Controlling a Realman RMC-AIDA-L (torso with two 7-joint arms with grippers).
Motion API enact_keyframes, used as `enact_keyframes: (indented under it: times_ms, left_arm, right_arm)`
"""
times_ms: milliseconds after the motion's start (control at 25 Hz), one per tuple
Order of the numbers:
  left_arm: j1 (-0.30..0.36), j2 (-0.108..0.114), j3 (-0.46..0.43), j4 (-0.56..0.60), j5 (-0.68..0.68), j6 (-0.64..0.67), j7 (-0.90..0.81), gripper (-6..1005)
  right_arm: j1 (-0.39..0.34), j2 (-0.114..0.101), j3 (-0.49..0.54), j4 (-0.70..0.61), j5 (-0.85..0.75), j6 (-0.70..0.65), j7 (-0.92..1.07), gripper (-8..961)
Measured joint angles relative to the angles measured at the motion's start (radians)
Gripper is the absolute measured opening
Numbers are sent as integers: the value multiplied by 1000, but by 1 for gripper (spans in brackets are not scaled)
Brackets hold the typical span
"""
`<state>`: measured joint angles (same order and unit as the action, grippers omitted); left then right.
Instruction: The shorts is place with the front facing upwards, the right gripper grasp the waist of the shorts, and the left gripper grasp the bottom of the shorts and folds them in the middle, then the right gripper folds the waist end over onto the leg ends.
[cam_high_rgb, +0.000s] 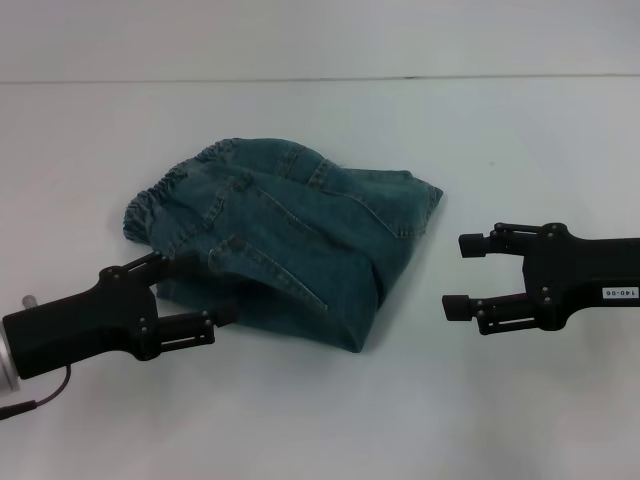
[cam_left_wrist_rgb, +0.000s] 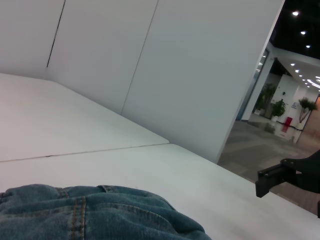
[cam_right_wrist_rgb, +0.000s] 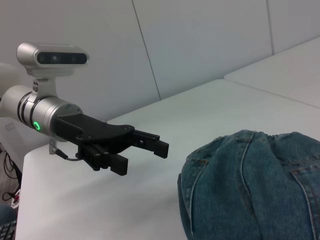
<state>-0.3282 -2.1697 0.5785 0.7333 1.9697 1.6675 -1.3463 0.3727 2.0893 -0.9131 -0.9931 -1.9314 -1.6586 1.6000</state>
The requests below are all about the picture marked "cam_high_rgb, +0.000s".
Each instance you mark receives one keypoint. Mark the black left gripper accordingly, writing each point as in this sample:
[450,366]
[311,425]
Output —
[85,325]

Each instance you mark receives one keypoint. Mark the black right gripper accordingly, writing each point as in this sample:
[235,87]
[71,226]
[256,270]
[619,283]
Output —
[575,275]

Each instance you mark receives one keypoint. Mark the blue denim shorts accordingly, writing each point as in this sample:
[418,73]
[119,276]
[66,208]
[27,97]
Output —
[300,240]

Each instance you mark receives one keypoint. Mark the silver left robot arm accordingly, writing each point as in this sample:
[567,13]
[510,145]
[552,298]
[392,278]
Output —
[7,367]

